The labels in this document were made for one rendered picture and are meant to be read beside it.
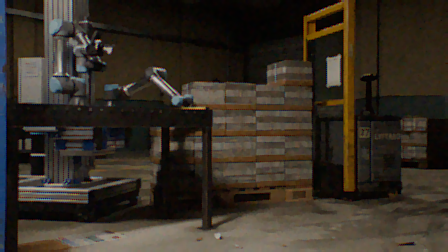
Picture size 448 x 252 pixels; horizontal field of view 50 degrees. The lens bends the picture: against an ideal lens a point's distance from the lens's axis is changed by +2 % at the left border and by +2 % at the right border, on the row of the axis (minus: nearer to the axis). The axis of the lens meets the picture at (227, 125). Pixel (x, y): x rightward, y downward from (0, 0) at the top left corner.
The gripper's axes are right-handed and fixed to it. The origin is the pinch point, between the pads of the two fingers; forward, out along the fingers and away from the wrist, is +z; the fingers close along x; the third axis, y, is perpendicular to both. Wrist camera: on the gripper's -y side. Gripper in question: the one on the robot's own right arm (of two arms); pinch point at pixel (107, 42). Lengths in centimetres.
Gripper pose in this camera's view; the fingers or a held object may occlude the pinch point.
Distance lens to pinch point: 325.2
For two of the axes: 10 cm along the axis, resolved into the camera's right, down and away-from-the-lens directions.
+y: -0.9, 9.9, -1.0
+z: 7.6, 0.0, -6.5
